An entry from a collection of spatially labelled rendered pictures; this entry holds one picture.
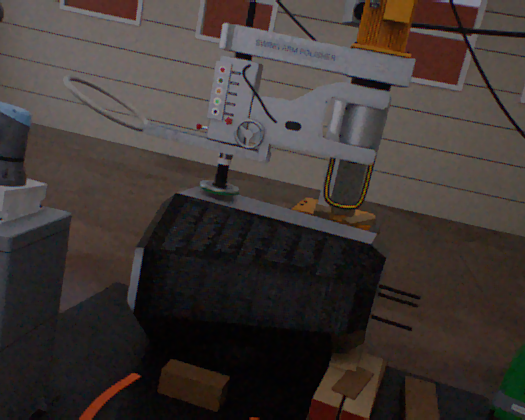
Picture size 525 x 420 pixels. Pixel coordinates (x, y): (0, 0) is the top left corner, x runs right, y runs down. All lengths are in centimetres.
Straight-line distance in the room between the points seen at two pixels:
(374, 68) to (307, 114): 38
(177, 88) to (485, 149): 481
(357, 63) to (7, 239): 173
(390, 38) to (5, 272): 195
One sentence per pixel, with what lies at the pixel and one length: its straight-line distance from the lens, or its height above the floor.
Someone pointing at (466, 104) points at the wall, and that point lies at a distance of 895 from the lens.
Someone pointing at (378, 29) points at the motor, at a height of 183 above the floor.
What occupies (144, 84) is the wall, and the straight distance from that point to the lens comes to 954.
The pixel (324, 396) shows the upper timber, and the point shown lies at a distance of 261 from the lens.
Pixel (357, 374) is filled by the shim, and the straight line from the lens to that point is 284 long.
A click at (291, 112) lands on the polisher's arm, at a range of 286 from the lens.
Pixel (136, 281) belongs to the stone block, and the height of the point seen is 42.
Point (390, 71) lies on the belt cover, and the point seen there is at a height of 166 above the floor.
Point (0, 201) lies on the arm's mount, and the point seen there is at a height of 93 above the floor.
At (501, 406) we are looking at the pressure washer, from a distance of 346.
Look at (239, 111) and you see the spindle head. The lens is 288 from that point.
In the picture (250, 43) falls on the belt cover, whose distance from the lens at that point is 287.
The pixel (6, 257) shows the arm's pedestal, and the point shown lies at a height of 77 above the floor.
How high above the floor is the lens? 151
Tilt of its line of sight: 13 degrees down
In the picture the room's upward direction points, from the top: 12 degrees clockwise
